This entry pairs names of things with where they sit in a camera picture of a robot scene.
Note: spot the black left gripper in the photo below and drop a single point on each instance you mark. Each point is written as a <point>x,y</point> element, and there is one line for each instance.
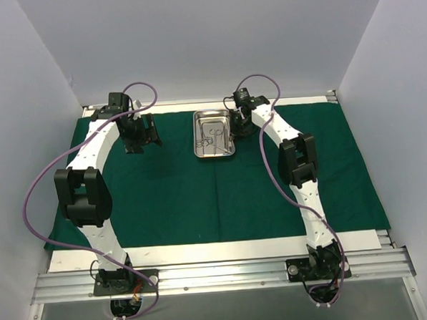
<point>143,133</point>

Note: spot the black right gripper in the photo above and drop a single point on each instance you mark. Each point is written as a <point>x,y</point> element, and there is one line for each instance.
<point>240,123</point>

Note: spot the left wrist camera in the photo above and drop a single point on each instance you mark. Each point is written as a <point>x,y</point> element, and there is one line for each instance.
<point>120,102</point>

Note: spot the aluminium front rail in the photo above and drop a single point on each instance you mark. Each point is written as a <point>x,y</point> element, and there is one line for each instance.
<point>217,277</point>

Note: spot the steel tweezers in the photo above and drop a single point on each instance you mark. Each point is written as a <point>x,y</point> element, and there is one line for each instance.
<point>227,140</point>

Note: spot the steel instrument tray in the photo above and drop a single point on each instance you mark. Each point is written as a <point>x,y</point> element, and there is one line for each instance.
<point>203,122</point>

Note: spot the steel surgical scissors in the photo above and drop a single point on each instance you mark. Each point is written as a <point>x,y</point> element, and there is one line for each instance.
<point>216,133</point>

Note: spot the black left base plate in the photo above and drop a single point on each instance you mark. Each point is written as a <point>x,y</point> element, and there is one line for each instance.
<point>114,283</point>

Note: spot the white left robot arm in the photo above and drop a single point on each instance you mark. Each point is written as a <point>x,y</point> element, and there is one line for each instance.
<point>83,194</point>

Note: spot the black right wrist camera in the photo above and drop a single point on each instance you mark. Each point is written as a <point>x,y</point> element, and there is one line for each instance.
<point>241,97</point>

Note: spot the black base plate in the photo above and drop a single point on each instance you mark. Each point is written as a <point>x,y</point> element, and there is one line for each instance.
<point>304,269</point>
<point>114,283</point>

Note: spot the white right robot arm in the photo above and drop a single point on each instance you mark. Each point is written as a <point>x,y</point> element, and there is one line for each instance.
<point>297,168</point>

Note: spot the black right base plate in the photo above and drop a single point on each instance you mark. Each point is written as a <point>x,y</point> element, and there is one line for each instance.
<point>304,269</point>

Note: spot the steel forceps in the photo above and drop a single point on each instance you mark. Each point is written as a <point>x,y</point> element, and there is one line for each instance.
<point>204,142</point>

